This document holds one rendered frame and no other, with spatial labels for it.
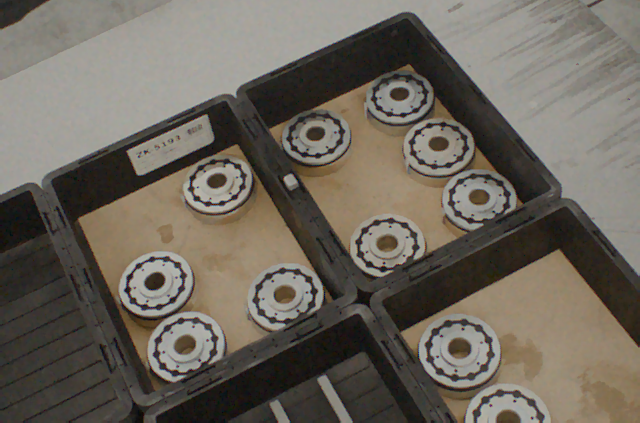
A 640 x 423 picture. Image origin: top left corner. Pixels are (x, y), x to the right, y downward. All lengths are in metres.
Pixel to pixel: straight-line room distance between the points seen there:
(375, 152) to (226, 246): 0.26
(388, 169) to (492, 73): 0.36
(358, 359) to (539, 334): 0.23
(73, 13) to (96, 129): 1.33
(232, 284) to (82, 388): 0.24
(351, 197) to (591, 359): 0.40
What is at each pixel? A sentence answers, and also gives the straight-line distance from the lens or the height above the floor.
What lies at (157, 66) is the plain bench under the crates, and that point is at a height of 0.70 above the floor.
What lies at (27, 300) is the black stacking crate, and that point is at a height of 0.83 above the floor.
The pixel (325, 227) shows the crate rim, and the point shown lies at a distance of 1.27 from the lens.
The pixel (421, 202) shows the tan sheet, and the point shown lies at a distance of 1.41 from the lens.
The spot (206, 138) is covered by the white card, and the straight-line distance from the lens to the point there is 1.47.
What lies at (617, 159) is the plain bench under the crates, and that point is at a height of 0.70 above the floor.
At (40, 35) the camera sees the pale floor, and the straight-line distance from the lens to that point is 3.04.
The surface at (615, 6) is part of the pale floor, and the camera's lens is 2.88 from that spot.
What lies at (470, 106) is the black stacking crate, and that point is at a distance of 1.42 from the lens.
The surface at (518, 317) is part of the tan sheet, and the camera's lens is 1.31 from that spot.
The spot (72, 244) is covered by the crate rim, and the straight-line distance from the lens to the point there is 1.34.
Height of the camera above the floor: 1.99
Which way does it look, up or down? 54 degrees down
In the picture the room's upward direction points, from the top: 11 degrees counter-clockwise
